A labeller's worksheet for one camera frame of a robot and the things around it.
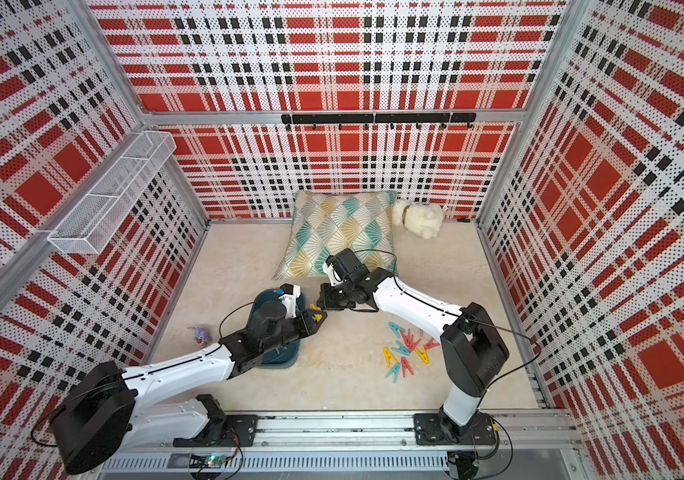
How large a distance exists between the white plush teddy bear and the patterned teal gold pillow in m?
0.05

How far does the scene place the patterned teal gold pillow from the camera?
0.95 m

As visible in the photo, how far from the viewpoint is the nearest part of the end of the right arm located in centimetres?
62

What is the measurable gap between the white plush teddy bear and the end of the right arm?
1.52ft

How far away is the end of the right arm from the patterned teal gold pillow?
0.52 ft

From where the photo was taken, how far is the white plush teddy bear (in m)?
1.11
